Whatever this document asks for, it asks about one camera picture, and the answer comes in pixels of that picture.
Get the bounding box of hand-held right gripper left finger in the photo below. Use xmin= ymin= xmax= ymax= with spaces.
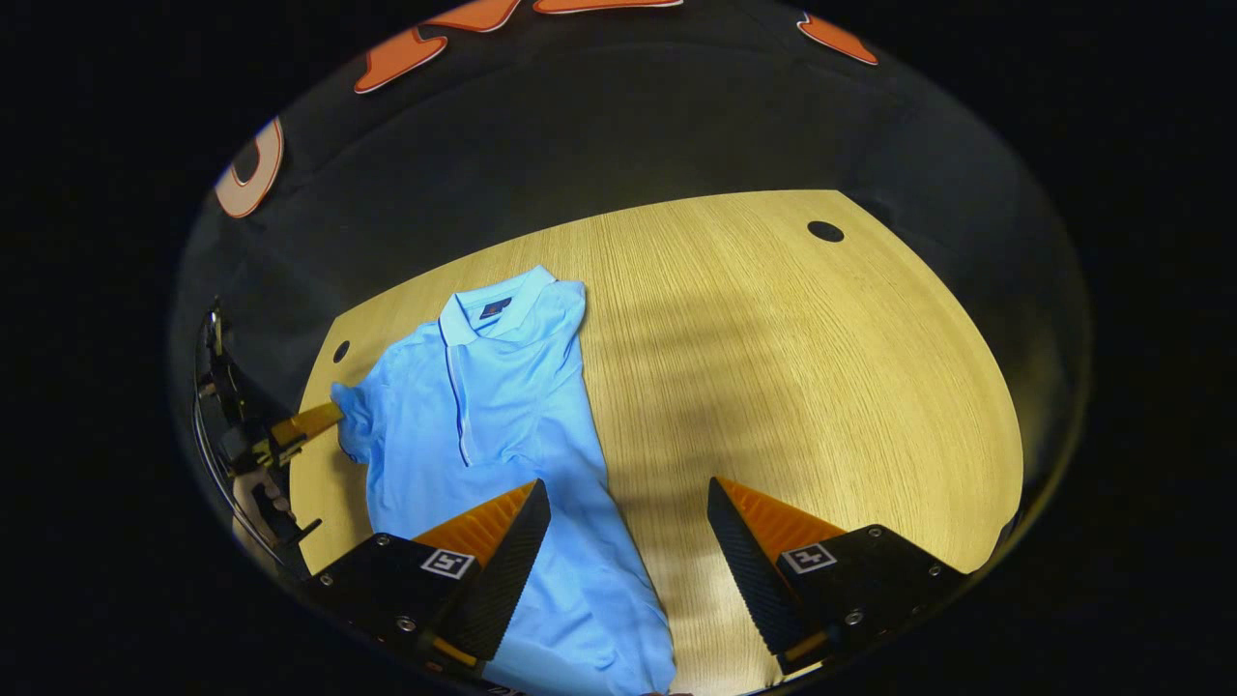
xmin=307 ymin=478 xmax=554 ymax=677

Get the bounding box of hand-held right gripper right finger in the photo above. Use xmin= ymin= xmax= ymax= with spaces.
xmin=707 ymin=475 xmax=971 ymax=678

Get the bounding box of light blue T-shirt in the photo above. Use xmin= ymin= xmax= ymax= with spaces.
xmin=331 ymin=265 xmax=678 ymax=696

